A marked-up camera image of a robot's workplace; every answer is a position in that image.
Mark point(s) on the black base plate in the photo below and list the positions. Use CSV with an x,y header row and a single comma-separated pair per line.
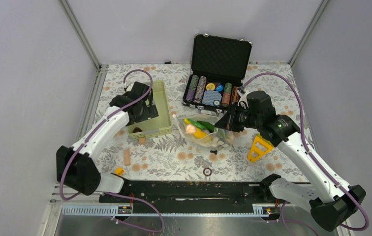
x,y
192,196

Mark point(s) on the wooden cylinder block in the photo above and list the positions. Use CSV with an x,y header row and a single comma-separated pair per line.
x,y
127,158

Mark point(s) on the black poker chip case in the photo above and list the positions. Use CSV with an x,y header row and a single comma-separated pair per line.
x,y
218,65

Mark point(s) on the clear zip top bag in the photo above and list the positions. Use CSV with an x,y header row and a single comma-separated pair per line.
x,y
225,134

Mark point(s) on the light green plastic basket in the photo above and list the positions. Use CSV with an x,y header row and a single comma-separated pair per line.
x,y
158,126

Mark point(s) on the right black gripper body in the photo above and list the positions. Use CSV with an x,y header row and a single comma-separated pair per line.
x,y
240,117

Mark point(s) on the yellow plastic triangle tool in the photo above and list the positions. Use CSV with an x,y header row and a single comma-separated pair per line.
x,y
259,148

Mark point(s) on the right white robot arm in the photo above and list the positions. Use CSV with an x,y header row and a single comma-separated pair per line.
x,y
332,199

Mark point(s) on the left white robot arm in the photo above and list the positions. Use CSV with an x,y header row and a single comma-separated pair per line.
x,y
76,166

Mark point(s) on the white mushroom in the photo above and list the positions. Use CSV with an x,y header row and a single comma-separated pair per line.
x,y
213,141

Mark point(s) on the long green pepper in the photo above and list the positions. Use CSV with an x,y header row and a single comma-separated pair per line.
x,y
196,124

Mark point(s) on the small dark green pepper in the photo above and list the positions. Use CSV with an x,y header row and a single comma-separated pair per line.
x,y
209,126

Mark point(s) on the yellow banana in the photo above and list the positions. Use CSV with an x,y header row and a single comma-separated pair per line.
x,y
199,133

